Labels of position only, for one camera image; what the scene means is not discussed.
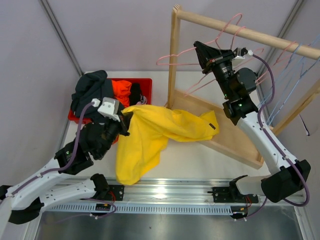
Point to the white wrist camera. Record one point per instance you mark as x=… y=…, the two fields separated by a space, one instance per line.
x=107 y=107
x=240 y=54

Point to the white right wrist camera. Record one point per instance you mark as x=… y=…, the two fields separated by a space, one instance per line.
x=240 y=54

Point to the black shorts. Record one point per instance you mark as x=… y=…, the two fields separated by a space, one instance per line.
x=135 y=94

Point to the red plastic bin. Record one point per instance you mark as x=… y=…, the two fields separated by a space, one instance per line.
x=146 y=91

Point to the yellow shorts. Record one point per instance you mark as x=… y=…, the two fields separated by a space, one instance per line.
x=150 y=129

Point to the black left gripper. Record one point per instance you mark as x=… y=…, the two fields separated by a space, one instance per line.
x=126 y=117

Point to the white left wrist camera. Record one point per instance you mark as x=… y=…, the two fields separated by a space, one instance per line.
x=107 y=107

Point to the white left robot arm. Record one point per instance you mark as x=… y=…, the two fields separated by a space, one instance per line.
x=23 y=202

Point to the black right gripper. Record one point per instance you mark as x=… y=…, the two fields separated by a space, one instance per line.
x=206 y=54

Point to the pink shark print shorts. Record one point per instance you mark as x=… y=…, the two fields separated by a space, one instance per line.
x=142 y=100

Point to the orange shorts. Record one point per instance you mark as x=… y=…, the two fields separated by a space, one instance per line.
x=122 y=91

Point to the perforated cable duct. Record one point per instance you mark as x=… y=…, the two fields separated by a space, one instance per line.
x=135 y=208

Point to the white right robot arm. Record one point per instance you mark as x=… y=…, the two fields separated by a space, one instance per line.
x=288 y=175

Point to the dark grey shorts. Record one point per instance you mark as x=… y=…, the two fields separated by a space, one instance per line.
x=92 y=85

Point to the aluminium mounting rail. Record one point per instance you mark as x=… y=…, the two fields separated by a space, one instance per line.
x=160 y=192

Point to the blue hanger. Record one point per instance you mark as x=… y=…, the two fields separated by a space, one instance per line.
x=283 y=81
x=295 y=104

